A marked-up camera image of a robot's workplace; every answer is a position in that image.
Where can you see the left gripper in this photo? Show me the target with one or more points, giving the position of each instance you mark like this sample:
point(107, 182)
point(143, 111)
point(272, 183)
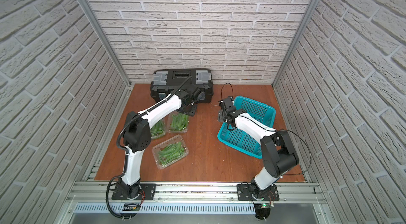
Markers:
point(195, 93)

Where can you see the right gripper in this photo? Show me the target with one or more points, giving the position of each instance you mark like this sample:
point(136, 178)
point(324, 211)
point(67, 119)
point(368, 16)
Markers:
point(220, 115)

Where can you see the peppers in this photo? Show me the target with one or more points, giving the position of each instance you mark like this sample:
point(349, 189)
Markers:
point(171, 153)
point(179, 122)
point(157, 129)

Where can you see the clear clamshell container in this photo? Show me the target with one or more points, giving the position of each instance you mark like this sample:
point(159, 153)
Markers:
point(169, 122)
point(157, 129)
point(162, 145)

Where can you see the teal plastic basket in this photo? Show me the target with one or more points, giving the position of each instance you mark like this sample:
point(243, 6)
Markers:
point(248, 129)

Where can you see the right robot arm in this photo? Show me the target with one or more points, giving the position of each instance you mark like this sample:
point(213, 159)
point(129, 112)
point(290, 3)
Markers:
point(278, 155)

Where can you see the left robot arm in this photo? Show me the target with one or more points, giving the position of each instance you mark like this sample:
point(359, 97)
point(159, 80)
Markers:
point(135, 137)

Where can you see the black plastic toolbox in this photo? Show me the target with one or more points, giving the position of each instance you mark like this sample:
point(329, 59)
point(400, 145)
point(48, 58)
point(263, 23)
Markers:
point(165, 81)

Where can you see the clear clamshell front container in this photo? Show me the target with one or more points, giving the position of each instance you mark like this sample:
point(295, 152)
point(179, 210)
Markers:
point(162, 145)

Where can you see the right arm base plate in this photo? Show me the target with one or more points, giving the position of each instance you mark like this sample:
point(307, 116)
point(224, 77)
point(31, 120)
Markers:
point(250, 192)

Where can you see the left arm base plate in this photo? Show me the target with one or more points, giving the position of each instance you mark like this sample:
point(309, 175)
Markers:
point(141, 191)

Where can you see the aluminium front rail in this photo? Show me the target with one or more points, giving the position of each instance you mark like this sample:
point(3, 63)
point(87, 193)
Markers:
point(233, 192)

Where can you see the right corner metal post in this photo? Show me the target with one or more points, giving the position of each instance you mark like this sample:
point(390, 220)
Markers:
point(301, 29)

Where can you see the corner metal post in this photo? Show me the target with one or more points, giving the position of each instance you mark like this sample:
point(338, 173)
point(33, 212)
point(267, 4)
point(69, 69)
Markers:
point(90, 14)
point(301, 29)

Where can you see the left corner metal post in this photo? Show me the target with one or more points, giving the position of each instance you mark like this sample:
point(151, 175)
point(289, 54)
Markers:
point(90, 14)

